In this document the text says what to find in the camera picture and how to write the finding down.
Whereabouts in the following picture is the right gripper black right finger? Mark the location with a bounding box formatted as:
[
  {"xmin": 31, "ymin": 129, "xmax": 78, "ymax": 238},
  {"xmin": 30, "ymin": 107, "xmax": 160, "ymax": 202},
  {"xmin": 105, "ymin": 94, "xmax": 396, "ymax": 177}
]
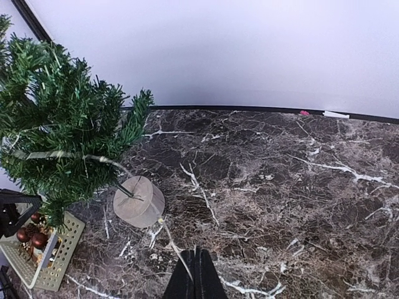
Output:
[{"xmin": 195, "ymin": 248, "xmax": 228, "ymax": 299}]

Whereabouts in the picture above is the brown ball ornament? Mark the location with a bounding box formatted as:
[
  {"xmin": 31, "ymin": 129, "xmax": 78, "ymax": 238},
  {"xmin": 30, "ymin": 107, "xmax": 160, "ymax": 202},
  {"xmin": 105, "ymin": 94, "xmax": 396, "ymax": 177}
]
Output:
[
  {"xmin": 31, "ymin": 212, "xmax": 42, "ymax": 224},
  {"xmin": 31, "ymin": 232, "xmax": 48, "ymax": 250},
  {"xmin": 16, "ymin": 227, "xmax": 31, "ymax": 243}
]

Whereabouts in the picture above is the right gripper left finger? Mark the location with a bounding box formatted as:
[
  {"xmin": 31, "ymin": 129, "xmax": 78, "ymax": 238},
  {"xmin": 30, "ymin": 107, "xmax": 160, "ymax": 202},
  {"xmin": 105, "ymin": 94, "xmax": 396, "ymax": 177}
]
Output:
[{"xmin": 162, "ymin": 250, "xmax": 195, "ymax": 299}]

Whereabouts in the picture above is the small green christmas tree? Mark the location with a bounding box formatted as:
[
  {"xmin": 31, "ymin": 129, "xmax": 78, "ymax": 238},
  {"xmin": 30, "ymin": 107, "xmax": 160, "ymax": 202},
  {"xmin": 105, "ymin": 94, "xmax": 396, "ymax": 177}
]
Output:
[{"xmin": 1, "ymin": 14, "xmax": 154, "ymax": 228}]

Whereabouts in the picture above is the round wooden tree base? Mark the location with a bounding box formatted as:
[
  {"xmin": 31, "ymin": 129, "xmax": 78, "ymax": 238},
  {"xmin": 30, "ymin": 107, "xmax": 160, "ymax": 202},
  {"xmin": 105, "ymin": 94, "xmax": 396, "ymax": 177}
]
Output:
[{"xmin": 113, "ymin": 176, "xmax": 165, "ymax": 228}]

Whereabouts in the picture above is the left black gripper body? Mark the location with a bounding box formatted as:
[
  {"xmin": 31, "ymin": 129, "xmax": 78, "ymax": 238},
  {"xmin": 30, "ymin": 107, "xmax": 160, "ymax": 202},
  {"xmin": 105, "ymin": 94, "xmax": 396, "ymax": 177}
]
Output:
[{"xmin": 1, "ymin": 189, "xmax": 42, "ymax": 237}]

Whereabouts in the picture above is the brown pine cone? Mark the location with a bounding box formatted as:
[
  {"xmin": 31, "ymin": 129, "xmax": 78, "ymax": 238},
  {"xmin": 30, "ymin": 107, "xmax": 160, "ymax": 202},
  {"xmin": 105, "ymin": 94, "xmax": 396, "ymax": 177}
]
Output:
[{"xmin": 26, "ymin": 223, "xmax": 40, "ymax": 239}]

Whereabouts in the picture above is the left black frame post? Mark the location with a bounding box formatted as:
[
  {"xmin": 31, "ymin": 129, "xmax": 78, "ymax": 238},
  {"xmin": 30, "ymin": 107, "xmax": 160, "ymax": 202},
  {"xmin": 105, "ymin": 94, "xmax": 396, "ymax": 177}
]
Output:
[{"xmin": 11, "ymin": 0, "xmax": 52, "ymax": 43}]

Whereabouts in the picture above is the green perforated plastic basket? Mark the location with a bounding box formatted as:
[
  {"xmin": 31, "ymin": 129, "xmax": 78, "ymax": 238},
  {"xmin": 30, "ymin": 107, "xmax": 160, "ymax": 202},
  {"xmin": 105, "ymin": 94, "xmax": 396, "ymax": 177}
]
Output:
[{"xmin": 1, "ymin": 212, "xmax": 85, "ymax": 292}]

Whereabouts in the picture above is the thin wire light string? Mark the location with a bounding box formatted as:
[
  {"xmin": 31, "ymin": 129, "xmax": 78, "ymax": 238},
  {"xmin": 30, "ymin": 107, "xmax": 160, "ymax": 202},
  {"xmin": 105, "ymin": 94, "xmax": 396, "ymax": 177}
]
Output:
[{"xmin": 6, "ymin": 149, "xmax": 194, "ymax": 281}]

